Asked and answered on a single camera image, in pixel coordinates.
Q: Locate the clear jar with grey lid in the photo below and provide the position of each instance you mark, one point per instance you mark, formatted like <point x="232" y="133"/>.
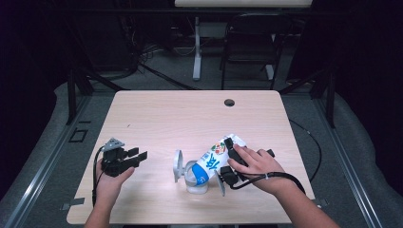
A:
<point x="178" y="166"/>

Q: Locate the black folding chair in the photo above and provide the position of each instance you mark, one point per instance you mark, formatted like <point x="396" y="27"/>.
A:
<point x="253" y="50"/>

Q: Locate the person's left hand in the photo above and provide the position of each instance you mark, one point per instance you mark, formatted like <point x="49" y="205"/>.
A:
<point x="109" y="188"/>

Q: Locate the white powder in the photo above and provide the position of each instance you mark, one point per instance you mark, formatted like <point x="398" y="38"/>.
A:
<point x="197" y="189"/>

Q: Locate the aluminium floor rail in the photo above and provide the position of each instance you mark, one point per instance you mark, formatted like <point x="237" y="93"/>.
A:
<point x="345" y="164"/>
<point x="47" y="164"/>

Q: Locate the grey table bracket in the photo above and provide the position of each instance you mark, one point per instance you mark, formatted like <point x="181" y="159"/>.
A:
<point x="321" y="202"/>
<point x="74" y="202"/>

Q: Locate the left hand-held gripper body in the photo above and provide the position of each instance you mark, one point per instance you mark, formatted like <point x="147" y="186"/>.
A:
<point x="118" y="161"/>

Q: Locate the white desk leg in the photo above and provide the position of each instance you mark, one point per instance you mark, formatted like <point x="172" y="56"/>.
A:
<point x="270" y="72"/>
<point x="197" y="57"/>

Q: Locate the black metal frame stand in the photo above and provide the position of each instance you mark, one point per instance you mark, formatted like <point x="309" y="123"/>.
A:
<point x="331" y="101"/>
<point x="72" y="95"/>

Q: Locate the black floor socket frame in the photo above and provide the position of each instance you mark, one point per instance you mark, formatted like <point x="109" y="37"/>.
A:
<point x="70" y="139"/>

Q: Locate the black curtain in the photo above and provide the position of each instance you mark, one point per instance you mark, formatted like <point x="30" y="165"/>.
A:
<point x="25" y="79"/>
<point x="370" y="79"/>

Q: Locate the person's right hand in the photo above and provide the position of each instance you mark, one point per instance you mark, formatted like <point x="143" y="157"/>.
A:
<point x="259" y="169"/>

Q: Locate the white stand-up pouch bag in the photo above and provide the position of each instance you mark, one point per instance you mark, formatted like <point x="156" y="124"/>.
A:
<point x="212" y="160"/>

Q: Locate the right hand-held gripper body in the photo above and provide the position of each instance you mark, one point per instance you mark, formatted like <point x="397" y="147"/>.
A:
<point x="229" y="175"/>

